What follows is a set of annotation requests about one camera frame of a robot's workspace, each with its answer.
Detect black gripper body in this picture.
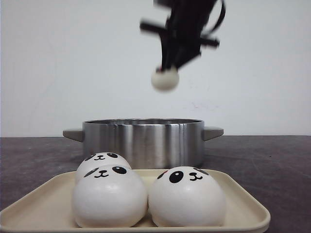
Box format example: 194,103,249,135
139,0,219,51

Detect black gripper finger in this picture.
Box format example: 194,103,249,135
160,36,179,72
176,47,201,69

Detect cream panda bun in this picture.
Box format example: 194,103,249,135
151,66,179,92

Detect stainless steel steamer pot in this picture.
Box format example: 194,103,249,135
63,118,224,169

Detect beige rectangular plastic tray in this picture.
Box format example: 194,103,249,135
0,170,271,233

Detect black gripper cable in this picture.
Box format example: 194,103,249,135
203,0,227,41

